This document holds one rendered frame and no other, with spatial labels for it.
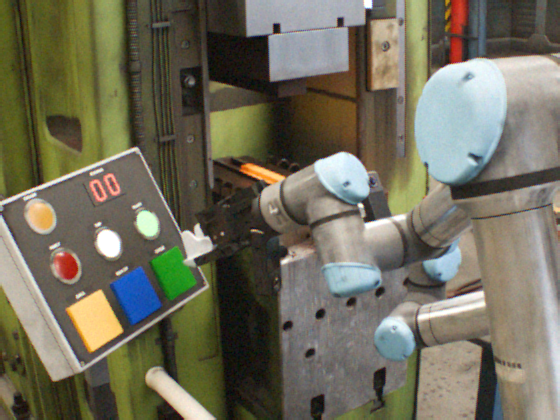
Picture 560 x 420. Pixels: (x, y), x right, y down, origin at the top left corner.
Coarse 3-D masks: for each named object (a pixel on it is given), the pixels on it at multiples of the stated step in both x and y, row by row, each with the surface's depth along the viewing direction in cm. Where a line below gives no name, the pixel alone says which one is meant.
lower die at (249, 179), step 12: (228, 156) 200; (240, 156) 203; (216, 168) 195; (228, 168) 193; (276, 168) 192; (216, 180) 188; (240, 180) 185; (252, 180) 184; (216, 192) 180; (228, 192) 180; (300, 228) 166; (288, 240) 165; (300, 240) 167
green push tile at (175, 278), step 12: (168, 252) 132; (180, 252) 134; (156, 264) 129; (168, 264) 131; (180, 264) 133; (156, 276) 129; (168, 276) 130; (180, 276) 132; (192, 276) 134; (168, 288) 129; (180, 288) 131
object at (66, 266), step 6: (66, 252) 116; (60, 258) 115; (66, 258) 115; (72, 258) 116; (54, 264) 113; (60, 264) 114; (66, 264) 115; (72, 264) 116; (60, 270) 114; (66, 270) 115; (72, 270) 115; (66, 276) 114; (72, 276) 115
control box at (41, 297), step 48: (48, 192) 117; (144, 192) 133; (0, 240) 110; (48, 240) 114; (96, 240) 121; (144, 240) 130; (48, 288) 111; (96, 288) 118; (192, 288) 134; (48, 336) 112
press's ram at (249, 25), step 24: (216, 0) 152; (240, 0) 144; (264, 0) 146; (288, 0) 149; (312, 0) 152; (336, 0) 155; (360, 0) 159; (216, 24) 154; (240, 24) 146; (264, 24) 147; (288, 24) 150; (312, 24) 154; (336, 24) 157; (360, 24) 161
